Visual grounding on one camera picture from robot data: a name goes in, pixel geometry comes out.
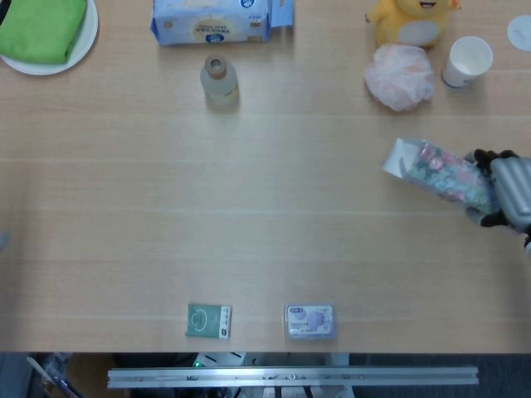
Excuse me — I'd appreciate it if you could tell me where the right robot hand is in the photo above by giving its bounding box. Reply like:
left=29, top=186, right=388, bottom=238
left=463, top=148, right=531, bottom=248

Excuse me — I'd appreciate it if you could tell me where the floral long box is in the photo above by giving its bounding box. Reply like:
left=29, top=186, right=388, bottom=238
left=381, top=137, right=500, bottom=215

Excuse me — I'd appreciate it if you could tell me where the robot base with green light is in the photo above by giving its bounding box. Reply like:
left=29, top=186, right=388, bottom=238
left=191, top=352, right=246, bottom=368

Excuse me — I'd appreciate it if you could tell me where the pink bath sponge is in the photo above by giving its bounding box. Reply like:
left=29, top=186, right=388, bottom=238
left=363, top=42, right=435, bottom=113

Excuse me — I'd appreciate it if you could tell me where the purple plastic floss box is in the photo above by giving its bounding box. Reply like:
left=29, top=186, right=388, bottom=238
left=283, top=303, right=342, bottom=342

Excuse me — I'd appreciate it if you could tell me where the white paper cup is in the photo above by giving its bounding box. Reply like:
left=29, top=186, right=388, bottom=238
left=441, top=36, right=494, bottom=91

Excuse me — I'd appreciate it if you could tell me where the white round lid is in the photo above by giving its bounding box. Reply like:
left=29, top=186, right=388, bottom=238
left=506, top=14, right=531, bottom=52

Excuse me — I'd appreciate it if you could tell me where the yellow plush toy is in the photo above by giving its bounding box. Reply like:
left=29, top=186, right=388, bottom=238
left=364, top=0, right=463, bottom=50

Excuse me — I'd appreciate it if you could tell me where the white plate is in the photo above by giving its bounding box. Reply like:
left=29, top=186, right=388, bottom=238
left=0, top=0, right=100, bottom=76

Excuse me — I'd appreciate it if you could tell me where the green folded towel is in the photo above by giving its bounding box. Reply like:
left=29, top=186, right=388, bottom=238
left=0, top=0, right=89, bottom=66

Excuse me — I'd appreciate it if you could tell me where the green small packet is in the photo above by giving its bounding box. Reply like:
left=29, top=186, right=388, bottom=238
left=184, top=303, right=233, bottom=340

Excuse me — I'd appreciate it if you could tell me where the frosted bottle with wooden cap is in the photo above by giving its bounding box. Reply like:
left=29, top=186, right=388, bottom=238
left=199, top=54, right=241, bottom=110

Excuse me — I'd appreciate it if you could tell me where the blue tissue pack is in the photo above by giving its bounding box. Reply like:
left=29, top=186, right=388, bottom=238
left=149, top=0, right=297, bottom=47

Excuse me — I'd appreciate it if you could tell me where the aluminium rail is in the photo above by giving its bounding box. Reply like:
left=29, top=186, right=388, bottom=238
left=107, top=365, right=480, bottom=390

